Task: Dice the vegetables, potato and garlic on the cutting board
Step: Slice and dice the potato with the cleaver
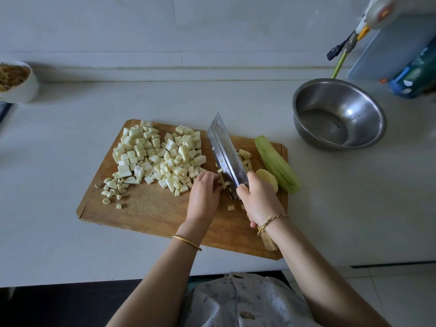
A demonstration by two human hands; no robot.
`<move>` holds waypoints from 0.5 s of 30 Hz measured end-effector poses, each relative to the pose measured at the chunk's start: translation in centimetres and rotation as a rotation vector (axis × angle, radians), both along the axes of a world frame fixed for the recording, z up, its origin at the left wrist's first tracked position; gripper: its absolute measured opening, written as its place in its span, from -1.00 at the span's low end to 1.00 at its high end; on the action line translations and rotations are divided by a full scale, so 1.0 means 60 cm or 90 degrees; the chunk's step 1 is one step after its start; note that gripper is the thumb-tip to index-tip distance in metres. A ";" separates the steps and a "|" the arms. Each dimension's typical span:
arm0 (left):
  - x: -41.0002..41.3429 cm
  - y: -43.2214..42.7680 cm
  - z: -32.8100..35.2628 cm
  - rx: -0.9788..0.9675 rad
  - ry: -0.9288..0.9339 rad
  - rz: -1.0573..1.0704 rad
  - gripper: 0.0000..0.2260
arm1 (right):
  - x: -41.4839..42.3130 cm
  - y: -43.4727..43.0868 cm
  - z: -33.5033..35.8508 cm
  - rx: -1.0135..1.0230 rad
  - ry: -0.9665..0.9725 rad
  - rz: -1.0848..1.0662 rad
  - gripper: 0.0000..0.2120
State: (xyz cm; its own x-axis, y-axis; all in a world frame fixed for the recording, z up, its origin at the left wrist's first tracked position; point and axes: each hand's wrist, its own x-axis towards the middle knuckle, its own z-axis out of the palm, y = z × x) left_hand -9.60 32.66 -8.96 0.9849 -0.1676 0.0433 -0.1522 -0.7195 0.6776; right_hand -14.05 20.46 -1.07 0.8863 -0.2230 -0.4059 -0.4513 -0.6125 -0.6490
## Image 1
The peeled yellow potato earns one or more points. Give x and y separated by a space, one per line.
243 158

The white patterned garment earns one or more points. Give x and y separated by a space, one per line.
245 303

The black gas stove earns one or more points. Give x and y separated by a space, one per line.
4 112

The pile of garlic cloves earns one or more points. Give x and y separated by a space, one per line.
112 190

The person's left hand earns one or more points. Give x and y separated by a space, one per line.
203 201

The deep stainless steel bowl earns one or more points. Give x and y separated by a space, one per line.
361 105

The person's left forearm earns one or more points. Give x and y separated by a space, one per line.
153 286

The dark green bottle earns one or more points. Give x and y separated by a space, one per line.
417 78

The person's right forearm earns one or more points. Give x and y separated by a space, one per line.
327 279

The white bowl of noodles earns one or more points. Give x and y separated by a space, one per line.
17 81

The light blue plastic board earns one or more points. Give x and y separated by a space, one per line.
392 51

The person's right hand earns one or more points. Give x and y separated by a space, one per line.
262 201

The peeled green cucumber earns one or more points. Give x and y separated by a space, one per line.
278 165

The wooden cutting board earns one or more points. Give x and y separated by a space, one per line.
153 214

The gold bangle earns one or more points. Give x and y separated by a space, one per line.
186 242

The pile of white diced vegetable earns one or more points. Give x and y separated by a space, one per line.
178 160

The yellow potato piece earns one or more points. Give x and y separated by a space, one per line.
268 179

